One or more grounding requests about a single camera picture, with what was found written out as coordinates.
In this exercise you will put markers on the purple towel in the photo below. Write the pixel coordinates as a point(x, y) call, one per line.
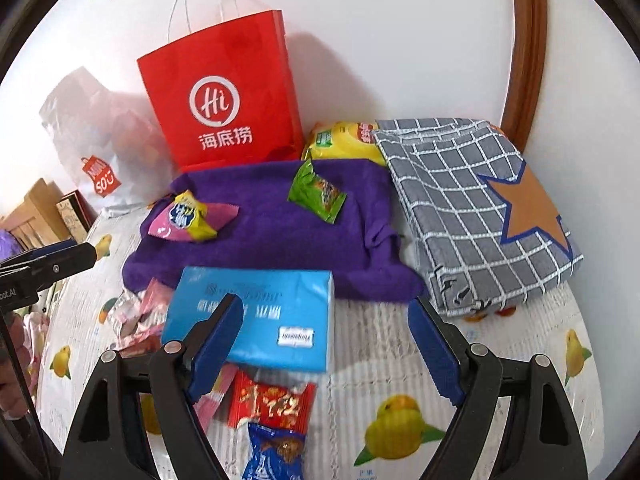
point(280, 235)

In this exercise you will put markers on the white plastic bag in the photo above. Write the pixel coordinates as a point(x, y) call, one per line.
point(90, 125)

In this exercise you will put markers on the pink triangular snack packet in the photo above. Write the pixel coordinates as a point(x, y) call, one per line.
point(222, 390)

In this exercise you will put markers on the blue snack packet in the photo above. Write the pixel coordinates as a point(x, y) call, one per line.
point(275, 455)

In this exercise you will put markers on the wooden furniture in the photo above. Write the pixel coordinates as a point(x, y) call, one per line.
point(35, 215)

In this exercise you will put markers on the patterned box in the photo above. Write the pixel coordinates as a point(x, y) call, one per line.
point(75, 215)

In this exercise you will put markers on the red snack packet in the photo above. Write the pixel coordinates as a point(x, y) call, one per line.
point(270, 402)

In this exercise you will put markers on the yellow snack bag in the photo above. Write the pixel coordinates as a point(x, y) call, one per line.
point(340, 145)

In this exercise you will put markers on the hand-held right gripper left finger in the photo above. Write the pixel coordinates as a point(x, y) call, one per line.
point(215, 350)

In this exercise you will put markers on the grey checked cloth with star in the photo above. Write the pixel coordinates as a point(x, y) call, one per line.
point(450, 210)

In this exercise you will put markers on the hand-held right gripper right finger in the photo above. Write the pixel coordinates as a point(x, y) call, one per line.
point(435, 350)

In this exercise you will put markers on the blue tissue pack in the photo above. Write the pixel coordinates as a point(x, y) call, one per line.
point(280, 310)

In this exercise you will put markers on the red paper bag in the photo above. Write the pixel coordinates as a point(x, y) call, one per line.
point(225, 60)

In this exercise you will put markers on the small pink snack packet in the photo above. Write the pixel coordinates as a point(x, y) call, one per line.
point(127, 315)

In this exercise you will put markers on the pink and yellow snack packet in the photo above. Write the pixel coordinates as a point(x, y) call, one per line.
point(185, 217)

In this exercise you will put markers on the brown wooden door frame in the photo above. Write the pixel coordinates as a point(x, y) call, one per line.
point(530, 35)

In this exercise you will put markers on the green snack packet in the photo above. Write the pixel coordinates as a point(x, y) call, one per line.
point(317, 192)

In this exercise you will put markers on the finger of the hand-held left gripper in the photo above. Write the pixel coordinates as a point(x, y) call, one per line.
point(55, 262)

